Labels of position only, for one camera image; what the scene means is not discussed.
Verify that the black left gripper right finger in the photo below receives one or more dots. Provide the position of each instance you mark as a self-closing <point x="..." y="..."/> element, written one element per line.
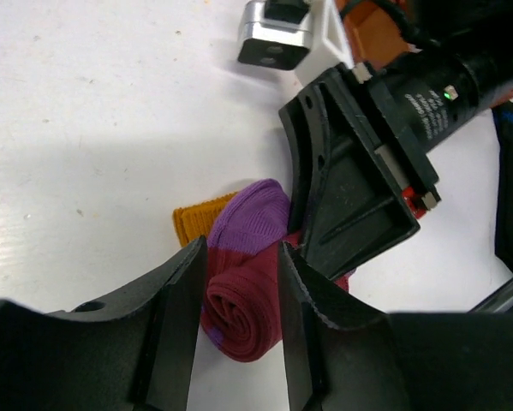
<point x="341" y="354"/>

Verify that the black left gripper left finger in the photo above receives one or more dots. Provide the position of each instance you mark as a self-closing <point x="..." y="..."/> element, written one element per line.
<point x="132" y="349"/>

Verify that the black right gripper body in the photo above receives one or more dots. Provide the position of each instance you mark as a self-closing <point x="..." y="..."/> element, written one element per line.
<point x="410" y="120"/>

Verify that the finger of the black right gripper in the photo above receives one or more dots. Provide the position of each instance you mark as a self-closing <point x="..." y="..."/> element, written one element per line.
<point x="346" y="203"/>

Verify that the maroon purple orange sock pair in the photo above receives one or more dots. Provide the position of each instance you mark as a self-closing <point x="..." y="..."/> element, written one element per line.
<point x="240" y="312"/>

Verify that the aluminium table front rail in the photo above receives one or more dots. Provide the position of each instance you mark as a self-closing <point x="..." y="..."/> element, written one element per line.
<point x="501" y="301"/>

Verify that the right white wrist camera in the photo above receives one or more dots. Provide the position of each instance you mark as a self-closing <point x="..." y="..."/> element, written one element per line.
<point x="306" y="37"/>

